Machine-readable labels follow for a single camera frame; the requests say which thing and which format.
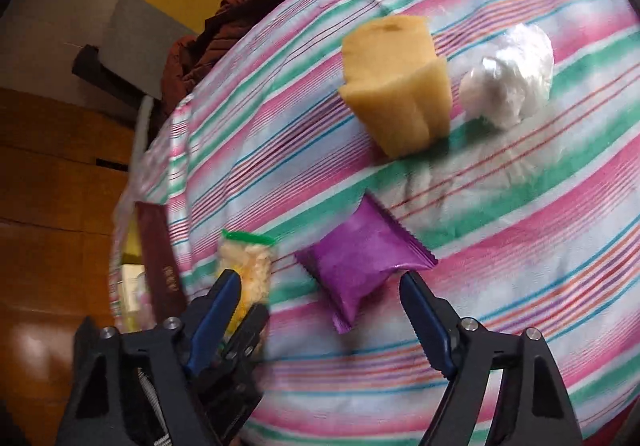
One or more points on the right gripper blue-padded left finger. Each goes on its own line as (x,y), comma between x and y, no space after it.
(207,318)

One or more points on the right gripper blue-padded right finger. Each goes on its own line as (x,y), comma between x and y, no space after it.
(453,351)

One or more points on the small green cracker packet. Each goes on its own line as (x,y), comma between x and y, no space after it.
(250,256)

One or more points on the yellow sponge piece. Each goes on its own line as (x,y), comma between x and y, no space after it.
(396,84)

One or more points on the striped pink green tablecloth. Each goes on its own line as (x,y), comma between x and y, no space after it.
(536,226)

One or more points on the gold metal tray box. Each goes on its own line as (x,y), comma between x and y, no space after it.
(145,277)

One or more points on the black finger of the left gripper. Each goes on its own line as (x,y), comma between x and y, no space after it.
(241,393)

